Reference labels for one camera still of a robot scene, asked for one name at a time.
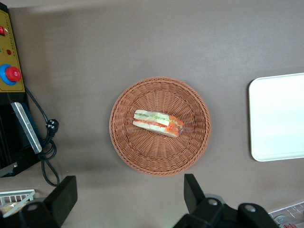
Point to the triangle sandwich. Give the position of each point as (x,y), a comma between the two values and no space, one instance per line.
(156,122)

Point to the clear acrylic bottle rack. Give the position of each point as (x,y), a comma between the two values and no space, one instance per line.
(289,211)

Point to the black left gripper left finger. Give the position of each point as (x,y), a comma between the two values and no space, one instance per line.
(64,197)

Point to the brown wicker basket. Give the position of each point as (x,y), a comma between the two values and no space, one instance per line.
(142,154)

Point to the cream plastic tray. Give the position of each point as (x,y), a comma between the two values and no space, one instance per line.
(278,118)

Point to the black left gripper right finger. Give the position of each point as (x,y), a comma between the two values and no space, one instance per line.
(197,204)

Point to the black machine yellow control panel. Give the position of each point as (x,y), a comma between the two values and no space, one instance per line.
(12,142)

